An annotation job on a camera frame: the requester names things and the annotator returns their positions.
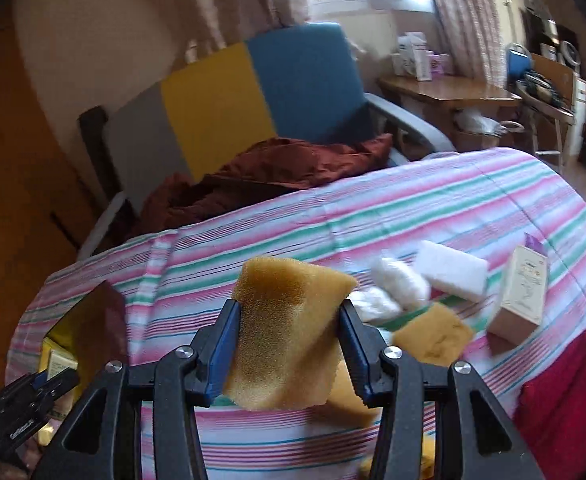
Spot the right patterned curtain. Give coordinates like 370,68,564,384
433,0,506,87

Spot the white plastic wrapped ball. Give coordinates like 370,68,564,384
371,257,431,311

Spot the white box on table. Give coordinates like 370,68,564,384
398,32,432,81

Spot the yellow sponge block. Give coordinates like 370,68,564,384
223,257,358,411
392,302,474,367

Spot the dark red crumpled cloth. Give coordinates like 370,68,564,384
130,133,393,236

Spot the striped pink green bedsheet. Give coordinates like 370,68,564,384
5,148,586,411

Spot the wooden side table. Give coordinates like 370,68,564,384
378,75,521,152

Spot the blue bag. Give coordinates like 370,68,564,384
506,44,533,81

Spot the gold tin box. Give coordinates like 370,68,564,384
38,281,129,400

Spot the white foam sponge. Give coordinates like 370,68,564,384
412,240,488,302

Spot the grey yellow blue armchair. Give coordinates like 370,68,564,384
78,23,454,259

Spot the patterned curtain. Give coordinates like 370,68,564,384
182,0,309,64
433,0,506,87

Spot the purple box on table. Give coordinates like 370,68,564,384
427,51,455,79

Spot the yellow sponge at bottom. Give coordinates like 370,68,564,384
317,360,381,428

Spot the metal frame stand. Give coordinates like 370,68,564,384
516,80,574,176

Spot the wooden wardrobe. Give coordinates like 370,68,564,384
0,26,94,387

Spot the cream herbal cream box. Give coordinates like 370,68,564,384
486,245,548,346

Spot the red cloth bottom right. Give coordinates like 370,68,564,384
514,330,586,479

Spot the white plastic wrapped lump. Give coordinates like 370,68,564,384
347,287,403,325

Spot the left patterned curtain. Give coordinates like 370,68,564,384
182,0,309,64

